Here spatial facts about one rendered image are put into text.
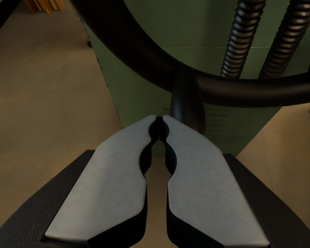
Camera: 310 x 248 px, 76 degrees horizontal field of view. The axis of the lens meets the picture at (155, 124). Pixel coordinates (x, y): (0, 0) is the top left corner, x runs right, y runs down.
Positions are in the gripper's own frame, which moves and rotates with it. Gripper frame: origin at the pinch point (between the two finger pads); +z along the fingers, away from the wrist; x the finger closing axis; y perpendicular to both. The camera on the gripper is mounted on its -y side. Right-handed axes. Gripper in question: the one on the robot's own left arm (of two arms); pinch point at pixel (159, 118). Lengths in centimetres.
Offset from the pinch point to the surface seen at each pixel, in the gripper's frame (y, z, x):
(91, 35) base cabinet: -1.2, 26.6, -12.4
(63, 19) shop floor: 4, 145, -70
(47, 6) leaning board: -4, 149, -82
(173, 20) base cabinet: -3.8, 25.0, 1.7
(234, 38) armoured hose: -3.1, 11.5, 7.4
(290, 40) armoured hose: -3.0, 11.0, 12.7
